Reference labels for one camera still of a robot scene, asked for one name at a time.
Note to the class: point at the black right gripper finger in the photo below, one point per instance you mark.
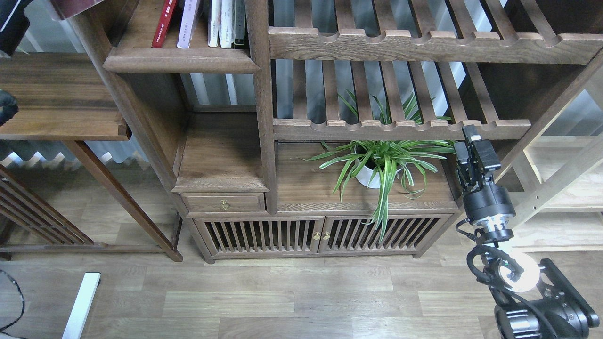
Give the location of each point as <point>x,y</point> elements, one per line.
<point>471,134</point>

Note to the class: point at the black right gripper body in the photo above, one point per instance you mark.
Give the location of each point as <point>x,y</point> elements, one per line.
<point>482,198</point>

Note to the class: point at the white paperback book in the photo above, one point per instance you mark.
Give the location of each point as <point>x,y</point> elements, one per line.
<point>192,10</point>

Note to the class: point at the red paperback book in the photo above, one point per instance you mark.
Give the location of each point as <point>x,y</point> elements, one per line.
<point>165,19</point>

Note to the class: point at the dark maroon book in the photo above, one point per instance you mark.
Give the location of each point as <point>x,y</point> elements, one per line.
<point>64,9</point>

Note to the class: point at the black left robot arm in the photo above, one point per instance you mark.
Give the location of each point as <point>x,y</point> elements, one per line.
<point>13,26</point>

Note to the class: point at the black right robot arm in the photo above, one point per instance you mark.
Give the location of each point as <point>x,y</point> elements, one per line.
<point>534,300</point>

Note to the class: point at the dark wooden side shelf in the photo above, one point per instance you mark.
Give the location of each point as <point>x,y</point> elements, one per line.
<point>61,97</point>

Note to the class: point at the light wooden rack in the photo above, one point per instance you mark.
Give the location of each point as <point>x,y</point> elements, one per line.
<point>556,181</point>

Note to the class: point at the green spider plant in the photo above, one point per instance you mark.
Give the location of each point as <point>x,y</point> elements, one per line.
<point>406,154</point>

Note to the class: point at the right slatted cabinet door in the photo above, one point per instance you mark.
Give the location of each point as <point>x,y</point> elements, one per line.
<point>405,235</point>

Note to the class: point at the slatted cabinet door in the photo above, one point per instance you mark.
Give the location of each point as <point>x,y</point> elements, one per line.
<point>405,235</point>
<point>261,237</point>

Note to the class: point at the white plant pot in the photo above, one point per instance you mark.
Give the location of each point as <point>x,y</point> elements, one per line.
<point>375,172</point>

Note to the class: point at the dark wooden bookshelf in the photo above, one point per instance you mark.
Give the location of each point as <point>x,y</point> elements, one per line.
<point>215,120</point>

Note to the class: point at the left slatted cabinet door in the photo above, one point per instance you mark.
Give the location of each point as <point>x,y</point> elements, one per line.
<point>261,237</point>

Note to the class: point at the dark upright book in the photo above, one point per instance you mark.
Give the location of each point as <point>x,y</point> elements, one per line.
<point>240,40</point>

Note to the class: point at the white upright book middle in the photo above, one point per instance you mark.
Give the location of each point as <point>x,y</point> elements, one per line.
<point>226,33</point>

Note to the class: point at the white upright book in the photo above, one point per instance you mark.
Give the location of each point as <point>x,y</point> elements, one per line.
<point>226,33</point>
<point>213,18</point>

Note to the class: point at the white upright book left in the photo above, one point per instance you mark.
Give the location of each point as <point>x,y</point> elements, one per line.
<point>213,18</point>

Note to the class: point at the white metal table leg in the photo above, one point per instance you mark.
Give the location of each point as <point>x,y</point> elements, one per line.
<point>82,305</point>

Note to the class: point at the dark slatted wooden panel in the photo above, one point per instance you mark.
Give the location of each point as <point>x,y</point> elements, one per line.
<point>26,209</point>

